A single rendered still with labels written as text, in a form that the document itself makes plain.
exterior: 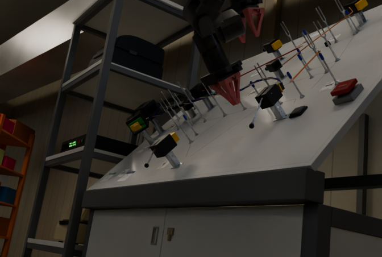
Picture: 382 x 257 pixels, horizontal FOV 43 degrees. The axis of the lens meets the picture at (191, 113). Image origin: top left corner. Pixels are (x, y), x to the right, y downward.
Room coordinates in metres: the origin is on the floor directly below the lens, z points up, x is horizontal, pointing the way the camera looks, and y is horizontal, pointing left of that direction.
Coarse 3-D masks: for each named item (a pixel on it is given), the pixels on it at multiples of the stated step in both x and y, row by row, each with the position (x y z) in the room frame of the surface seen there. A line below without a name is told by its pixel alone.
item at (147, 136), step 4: (136, 112) 1.87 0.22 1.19; (140, 112) 1.84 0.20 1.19; (132, 116) 1.85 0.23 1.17; (136, 116) 1.80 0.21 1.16; (140, 116) 1.80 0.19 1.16; (144, 116) 1.88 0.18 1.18; (128, 120) 1.82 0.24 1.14; (132, 120) 1.81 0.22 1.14; (144, 120) 1.82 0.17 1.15; (128, 124) 1.82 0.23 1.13; (148, 124) 1.86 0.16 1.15; (144, 128) 1.83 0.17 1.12; (136, 132) 1.83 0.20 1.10; (144, 132) 1.89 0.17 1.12; (144, 136) 1.88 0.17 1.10; (148, 136) 1.90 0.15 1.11; (148, 140) 1.90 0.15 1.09; (152, 140) 1.89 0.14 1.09; (148, 148) 1.90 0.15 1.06
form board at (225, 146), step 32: (352, 32) 1.51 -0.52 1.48; (256, 64) 2.00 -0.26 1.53; (288, 64) 1.68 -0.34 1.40; (320, 64) 1.44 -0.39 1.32; (352, 64) 1.26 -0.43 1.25; (288, 96) 1.38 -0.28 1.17; (320, 96) 1.22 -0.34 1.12; (224, 128) 1.51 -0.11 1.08; (256, 128) 1.32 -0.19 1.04; (288, 128) 1.18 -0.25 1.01; (320, 128) 1.06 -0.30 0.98; (128, 160) 1.94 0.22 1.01; (160, 160) 1.66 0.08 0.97; (192, 160) 1.44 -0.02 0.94; (224, 160) 1.28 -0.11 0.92; (256, 160) 1.14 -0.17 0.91; (288, 160) 1.03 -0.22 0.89; (320, 160) 0.97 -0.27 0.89
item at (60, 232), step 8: (64, 216) 2.24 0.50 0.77; (88, 216) 2.10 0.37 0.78; (64, 224) 2.16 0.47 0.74; (80, 224) 2.09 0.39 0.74; (56, 232) 2.22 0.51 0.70; (64, 232) 2.15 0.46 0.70; (80, 232) 2.09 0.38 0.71; (56, 240) 2.22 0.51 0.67; (64, 240) 2.15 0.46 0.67; (80, 240) 2.09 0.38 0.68
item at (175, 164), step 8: (168, 136) 1.44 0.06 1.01; (152, 144) 1.46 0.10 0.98; (160, 144) 1.43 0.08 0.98; (168, 144) 1.44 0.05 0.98; (176, 144) 1.46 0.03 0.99; (152, 152) 1.44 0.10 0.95; (160, 152) 1.44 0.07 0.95; (168, 152) 1.45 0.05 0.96; (168, 160) 1.48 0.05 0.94; (176, 160) 1.48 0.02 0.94
